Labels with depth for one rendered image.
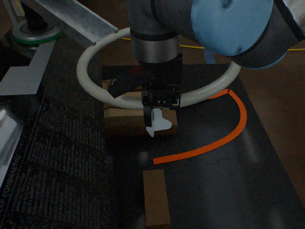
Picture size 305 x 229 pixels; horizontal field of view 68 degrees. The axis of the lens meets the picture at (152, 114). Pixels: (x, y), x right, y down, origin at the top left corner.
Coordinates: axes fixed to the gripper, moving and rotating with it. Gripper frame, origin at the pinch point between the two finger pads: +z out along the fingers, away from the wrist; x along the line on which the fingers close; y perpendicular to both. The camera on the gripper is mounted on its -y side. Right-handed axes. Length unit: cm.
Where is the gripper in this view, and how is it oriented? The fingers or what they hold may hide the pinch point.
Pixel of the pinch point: (150, 124)
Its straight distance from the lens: 57.5
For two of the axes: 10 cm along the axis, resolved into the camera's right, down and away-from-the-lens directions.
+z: 0.5, 7.2, 7.0
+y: 9.9, 0.5, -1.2
